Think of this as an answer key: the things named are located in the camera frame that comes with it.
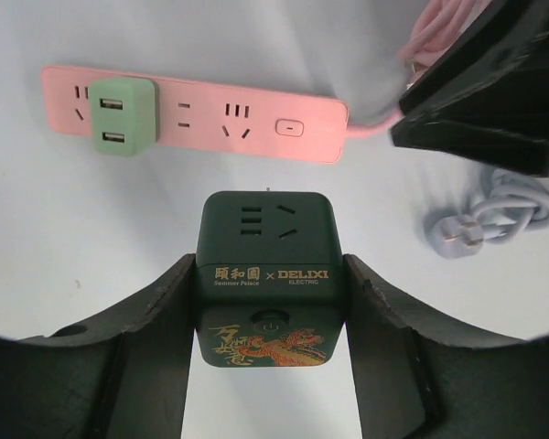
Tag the light green USB charger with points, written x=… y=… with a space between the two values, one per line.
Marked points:
x=124 y=115

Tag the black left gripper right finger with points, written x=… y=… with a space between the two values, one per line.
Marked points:
x=419 y=373

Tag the light blue round power strip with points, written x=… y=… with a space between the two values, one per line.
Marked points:
x=513 y=204

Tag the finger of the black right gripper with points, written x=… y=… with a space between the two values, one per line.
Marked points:
x=487 y=98

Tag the pink long power strip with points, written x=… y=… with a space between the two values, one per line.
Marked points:
x=218 y=117

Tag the dark green cube socket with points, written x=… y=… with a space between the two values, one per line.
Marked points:
x=270 y=286

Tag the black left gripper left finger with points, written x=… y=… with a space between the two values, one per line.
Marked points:
x=122 y=373

